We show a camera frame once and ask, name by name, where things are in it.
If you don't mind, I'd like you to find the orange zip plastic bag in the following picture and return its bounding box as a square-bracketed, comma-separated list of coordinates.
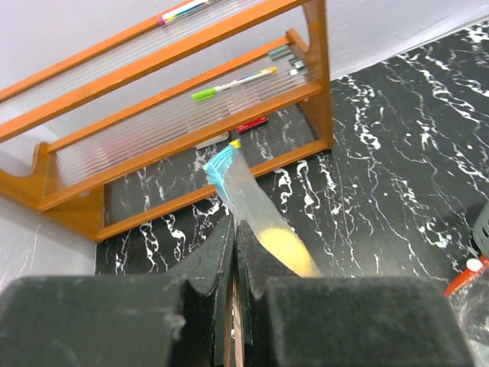
[444, 255, 488, 366]

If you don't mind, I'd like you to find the grey small clip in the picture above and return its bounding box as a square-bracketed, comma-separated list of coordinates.
[267, 44, 293, 62]

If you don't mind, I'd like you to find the red small eraser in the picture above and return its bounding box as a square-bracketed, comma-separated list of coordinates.
[236, 115, 269, 133]

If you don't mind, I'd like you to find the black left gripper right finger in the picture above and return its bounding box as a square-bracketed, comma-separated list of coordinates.
[235, 222, 475, 366]

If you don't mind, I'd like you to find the green white marker pen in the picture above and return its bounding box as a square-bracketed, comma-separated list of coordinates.
[191, 67, 277, 102]

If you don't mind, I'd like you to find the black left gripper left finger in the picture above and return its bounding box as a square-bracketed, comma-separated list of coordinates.
[1, 217, 234, 366]

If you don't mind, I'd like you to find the white plastic basket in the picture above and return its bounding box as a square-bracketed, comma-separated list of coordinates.
[471, 202, 489, 258]

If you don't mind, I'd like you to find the pink white marker pen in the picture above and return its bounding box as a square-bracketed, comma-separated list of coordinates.
[159, 0, 210, 25]

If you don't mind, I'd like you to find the blue zip top bag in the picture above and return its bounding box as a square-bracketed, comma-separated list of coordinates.
[204, 140, 322, 278]

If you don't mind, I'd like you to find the wooden shelf rack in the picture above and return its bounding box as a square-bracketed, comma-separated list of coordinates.
[1, 1, 333, 242]

